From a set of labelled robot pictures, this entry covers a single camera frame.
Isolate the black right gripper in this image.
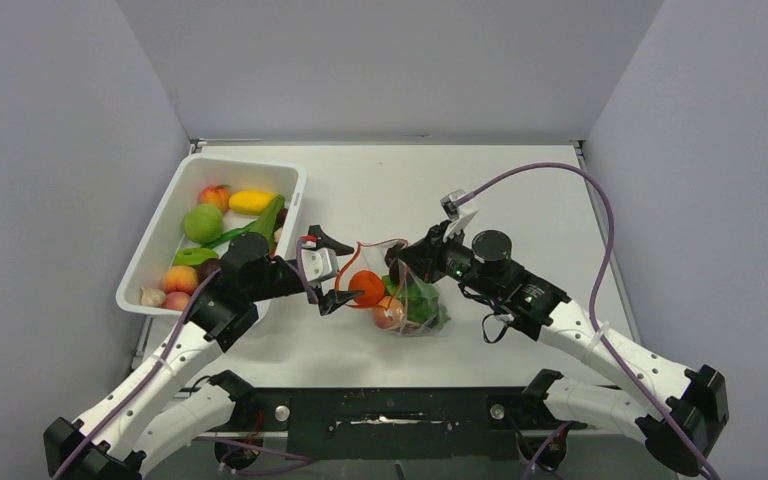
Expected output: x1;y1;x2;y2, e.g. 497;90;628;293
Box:
399;220;501;301

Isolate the dark plum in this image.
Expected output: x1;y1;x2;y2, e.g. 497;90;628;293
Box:
388;259;407;284

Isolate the orange fruit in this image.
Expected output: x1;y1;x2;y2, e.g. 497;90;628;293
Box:
349;270;387;308

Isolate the white green napa cabbage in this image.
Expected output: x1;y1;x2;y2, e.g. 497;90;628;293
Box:
382;274;451;335

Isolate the clear red-zipper bag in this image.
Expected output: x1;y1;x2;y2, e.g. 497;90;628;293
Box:
335;239;451;337

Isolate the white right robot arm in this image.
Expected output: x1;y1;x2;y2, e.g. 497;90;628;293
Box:
387;221;729;479

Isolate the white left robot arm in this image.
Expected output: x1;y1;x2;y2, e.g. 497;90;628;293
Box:
44;225;357;479

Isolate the dark red fig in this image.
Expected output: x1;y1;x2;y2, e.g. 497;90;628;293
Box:
276;208;288;225

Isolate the green leafy vegetable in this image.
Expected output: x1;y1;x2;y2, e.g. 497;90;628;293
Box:
249;195;286;250

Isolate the yellow lemon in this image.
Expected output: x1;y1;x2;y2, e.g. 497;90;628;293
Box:
228;190;277;216

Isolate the green chili pepper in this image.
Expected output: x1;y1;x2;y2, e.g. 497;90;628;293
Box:
201;224;253;249

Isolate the white plastic bin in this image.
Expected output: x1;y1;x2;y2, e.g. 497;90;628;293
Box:
116;153;308;316

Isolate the purple eggplant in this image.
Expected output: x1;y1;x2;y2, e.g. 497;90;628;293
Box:
196;258;221;282

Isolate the green pepper slice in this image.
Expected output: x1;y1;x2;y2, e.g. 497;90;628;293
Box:
172;247;219;268

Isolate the pink peach bottom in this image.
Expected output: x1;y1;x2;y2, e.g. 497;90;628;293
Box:
161;291;191;312

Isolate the garlic bulb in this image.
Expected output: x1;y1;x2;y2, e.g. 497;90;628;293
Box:
140;287;166;308

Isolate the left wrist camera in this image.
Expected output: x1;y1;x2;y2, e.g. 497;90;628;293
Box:
297;248;340;284

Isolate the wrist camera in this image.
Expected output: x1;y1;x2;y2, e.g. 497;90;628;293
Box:
297;248;340;284
440;189;478;240

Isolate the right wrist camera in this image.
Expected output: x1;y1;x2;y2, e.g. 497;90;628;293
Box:
440;189;478;240

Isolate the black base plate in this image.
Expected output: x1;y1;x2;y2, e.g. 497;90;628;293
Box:
191;387;587;465

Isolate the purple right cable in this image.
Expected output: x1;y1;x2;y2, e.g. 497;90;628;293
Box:
446;161;723;480

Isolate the purple cable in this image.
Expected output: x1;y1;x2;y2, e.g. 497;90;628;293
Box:
49;237;322;480
446;161;723;480

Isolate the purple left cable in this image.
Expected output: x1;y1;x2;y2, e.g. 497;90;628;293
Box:
49;237;322;480

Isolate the aluminium frame rail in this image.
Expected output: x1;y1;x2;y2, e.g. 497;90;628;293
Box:
92;389;690;442

